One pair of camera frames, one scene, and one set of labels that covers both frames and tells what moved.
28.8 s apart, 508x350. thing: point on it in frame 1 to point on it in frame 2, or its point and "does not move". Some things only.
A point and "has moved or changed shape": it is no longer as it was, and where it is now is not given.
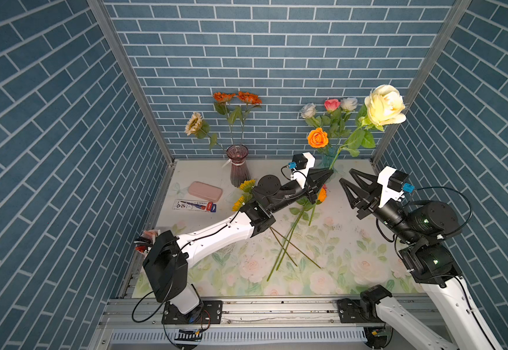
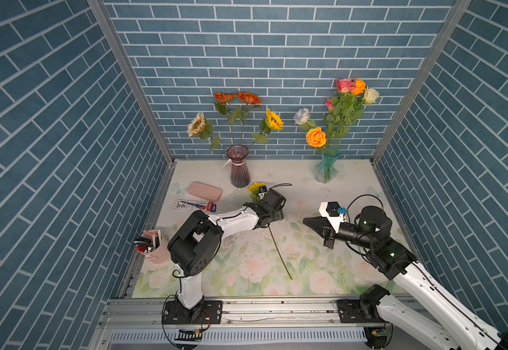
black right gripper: (374, 181) to (329, 233)
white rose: (308, 111) to (302, 118)
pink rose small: (325, 188) to (347, 103)
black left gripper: (309, 189) to (279, 214)
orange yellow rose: (318, 138) does not move
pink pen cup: (146, 240) does not move
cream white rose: (384, 105) has moved or changed shape
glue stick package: (194, 205) does not move
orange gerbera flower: (222, 107) does not move
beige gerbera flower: (196, 125) does not move
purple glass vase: (238, 153) does not move
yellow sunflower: (244, 200) to (271, 122)
